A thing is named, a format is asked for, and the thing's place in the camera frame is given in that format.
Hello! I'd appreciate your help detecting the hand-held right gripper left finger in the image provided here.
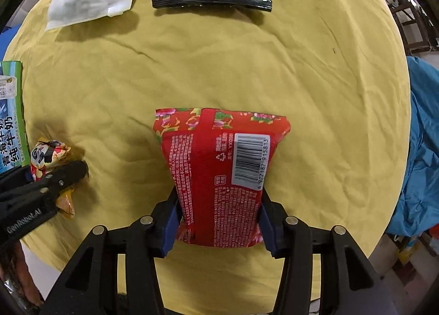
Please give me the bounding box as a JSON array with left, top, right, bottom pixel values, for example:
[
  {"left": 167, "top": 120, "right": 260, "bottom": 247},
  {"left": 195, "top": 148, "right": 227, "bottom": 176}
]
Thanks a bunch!
[{"left": 40, "top": 187, "right": 182, "bottom": 315}]

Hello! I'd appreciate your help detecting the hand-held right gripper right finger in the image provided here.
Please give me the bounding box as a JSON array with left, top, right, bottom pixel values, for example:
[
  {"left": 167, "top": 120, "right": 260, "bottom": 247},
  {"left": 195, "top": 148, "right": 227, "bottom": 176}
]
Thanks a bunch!
[{"left": 258, "top": 187, "right": 388, "bottom": 315}]

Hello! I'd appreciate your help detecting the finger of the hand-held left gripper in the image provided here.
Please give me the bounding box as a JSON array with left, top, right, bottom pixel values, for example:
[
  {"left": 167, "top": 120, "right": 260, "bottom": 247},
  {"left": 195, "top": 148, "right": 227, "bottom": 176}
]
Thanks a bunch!
[{"left": 0, "top": 160, "right": 88, "bottom": 206}]

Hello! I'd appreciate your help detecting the small panda candy packet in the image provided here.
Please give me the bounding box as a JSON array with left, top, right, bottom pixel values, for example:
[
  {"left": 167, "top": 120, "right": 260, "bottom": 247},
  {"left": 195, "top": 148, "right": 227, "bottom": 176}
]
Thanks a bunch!
[{"left": 30, "top": 138, "right": 77, "bottom": 220}]

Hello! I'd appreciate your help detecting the red floral snack packet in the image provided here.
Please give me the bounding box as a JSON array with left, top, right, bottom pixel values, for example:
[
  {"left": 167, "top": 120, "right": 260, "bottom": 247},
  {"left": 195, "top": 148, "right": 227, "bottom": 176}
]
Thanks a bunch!
[{"left": 152, "top": 107, "right": 292, "bottom": 249}]

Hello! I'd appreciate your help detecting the green milk carton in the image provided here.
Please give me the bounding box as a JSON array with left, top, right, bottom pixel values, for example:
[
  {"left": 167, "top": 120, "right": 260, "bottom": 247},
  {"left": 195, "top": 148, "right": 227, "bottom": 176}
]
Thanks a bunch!
[{"left": 0, "top": 60, "right": 30, "bottom": 175}]

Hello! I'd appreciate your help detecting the yellow tablecloth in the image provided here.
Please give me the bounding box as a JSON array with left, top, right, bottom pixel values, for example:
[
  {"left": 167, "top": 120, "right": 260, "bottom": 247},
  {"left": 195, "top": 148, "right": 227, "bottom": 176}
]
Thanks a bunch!
[{"left": 4, "top": 0, "right": 412, "bottom": 315}]

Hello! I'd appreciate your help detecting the blue cloth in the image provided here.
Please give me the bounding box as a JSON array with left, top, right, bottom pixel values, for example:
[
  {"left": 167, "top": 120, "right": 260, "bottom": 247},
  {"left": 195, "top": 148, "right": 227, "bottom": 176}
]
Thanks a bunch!
[{"left": 385, "top": 56, "right": 439, "bottom": 237}]

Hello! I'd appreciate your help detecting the wooden chair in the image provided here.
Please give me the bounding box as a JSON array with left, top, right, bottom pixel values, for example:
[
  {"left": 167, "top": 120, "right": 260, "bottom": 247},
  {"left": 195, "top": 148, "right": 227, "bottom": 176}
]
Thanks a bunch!
[{"left": 377, "top": 0, "right": 439, "bottom": 56}]

